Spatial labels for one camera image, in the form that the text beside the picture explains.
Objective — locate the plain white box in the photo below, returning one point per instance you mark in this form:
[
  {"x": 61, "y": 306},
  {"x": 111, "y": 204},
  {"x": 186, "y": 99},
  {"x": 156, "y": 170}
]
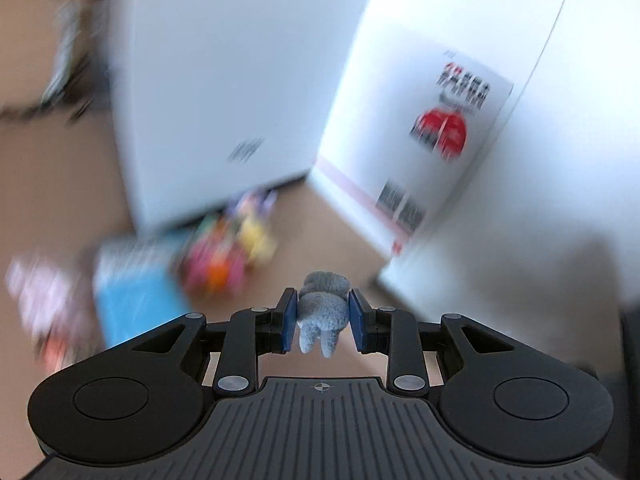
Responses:
[{"x": 225, "y": 60}]

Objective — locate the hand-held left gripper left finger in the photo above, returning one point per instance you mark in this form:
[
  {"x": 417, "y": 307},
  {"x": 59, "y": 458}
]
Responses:
[{"x": 289, "y": 321}]

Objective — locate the blue white packet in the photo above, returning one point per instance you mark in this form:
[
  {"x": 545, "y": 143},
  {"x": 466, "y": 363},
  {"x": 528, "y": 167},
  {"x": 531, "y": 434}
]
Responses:
[{"x": 135, "y": 295}]

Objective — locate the yellow toy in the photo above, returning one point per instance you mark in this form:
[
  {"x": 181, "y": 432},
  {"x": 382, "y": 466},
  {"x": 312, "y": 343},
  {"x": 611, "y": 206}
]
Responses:
[{"x": 257, "y": 240}]

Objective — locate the grey plush toy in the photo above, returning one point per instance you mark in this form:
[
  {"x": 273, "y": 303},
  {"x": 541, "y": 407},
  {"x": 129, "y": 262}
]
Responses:
[{"x": 322, "y": 310}]

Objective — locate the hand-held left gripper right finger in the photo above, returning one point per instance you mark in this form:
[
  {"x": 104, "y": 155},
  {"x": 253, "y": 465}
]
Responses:
[{"x": 357, "y": 321}]

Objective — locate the dark blurred object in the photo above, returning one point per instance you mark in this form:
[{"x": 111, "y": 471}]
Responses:
[{"x": 65, "y": 60}]

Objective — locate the pink cloth scrunchie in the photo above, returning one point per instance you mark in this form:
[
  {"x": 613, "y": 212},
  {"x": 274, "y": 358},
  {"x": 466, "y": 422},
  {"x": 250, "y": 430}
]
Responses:
[{"x": 50, "y": 295}]

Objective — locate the white box red print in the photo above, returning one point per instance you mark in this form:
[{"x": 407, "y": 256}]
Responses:
[{"x": 400, "y": 85}]

